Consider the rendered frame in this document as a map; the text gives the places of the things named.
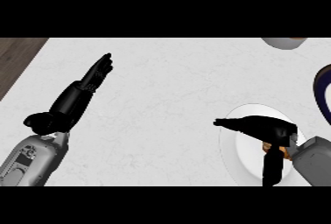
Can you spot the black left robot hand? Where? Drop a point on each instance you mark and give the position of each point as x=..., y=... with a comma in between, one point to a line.
x=72, y=100

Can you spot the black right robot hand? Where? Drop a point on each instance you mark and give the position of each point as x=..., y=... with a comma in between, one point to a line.
x=270, y=128

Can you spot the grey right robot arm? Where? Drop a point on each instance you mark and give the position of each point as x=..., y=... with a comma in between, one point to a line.
x=313, y=162

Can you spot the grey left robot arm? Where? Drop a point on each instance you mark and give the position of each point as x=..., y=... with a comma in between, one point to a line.
x=30, y=162

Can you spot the brown croissant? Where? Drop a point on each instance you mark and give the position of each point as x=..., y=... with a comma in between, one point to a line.
x=283, y=151

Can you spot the white plate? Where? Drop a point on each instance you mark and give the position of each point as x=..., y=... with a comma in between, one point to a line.
x=248, y=148

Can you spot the dark blue rimmed plate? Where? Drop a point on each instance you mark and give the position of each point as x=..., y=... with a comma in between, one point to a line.
x=323, y=93

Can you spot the grey round bowl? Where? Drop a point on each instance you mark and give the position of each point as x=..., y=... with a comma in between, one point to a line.
x=285, y=43

